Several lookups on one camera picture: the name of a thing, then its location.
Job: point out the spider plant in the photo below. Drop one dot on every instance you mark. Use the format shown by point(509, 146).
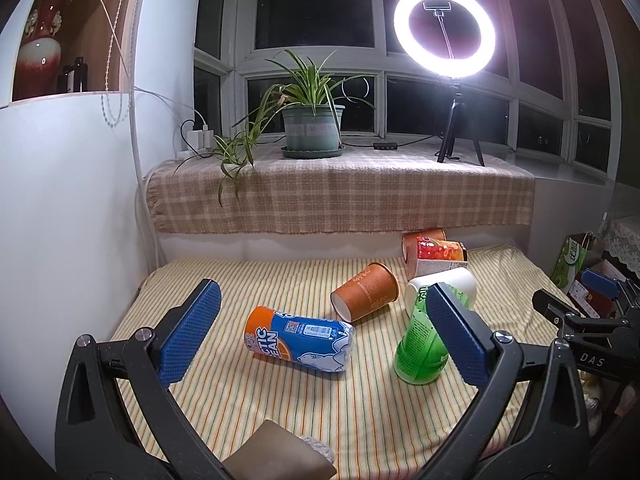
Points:
point(305, 82)

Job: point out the red and white vase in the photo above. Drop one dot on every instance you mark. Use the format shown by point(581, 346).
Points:
point(40, 60)

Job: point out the green plant pot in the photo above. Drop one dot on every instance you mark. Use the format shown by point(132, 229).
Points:
point(312, 127)

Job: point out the brown cardboard box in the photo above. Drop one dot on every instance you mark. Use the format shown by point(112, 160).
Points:
point(590, 297)

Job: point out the green plastic bottle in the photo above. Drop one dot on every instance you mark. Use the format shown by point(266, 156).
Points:
point(417, 350)

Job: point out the white knitted cloth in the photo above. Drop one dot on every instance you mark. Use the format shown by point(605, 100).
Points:
point(320, 446)

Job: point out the orange paper cup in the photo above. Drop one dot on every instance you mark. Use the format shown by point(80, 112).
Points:
point(370, 290)

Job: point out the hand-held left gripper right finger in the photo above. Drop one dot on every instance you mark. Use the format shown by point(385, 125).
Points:
point(457, 337)

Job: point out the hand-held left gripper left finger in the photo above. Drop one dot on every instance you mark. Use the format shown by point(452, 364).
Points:
point(190, 332)

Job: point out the beige plaid cloth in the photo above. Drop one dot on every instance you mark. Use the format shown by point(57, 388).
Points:
point(350, 195)

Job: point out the white charger plug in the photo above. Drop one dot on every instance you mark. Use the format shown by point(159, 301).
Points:
point(193, 140)
point(206, 138)

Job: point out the white cup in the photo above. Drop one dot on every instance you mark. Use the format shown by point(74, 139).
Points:
point(450, 277)

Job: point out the black usb hub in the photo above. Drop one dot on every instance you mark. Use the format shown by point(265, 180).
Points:
point(385, 145)

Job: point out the yellow striped cloth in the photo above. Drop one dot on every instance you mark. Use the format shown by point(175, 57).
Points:
point(225, 410)

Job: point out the white lace cloth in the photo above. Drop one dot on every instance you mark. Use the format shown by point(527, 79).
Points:
point(622, 240)

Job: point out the blue and orange printed cup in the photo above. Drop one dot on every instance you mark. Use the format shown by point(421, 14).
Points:
point(310, 345)

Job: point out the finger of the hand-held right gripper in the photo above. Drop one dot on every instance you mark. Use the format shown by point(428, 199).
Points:
point(602, 282)
point(550, 305)

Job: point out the black tripod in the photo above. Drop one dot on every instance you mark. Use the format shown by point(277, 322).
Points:
point(452, 117)

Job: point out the brown flat pad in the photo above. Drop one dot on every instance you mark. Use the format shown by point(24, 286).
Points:
point(277, 452)

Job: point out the phone clamp on stem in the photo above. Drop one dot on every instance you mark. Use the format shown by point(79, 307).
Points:
point(438, 6)

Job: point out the white window frame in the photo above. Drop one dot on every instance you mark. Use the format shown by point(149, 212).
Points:
point(381, 67)

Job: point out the dark bottle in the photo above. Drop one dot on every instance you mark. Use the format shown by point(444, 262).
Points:
point(77, 75)

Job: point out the green paper bag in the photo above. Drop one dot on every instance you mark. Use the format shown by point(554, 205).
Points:
point(570, 260)

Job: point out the white power strip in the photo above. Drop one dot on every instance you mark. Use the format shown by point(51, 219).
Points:
point(192, 153)

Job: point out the green pot saucer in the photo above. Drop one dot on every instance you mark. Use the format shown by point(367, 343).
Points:
point(312, 154)

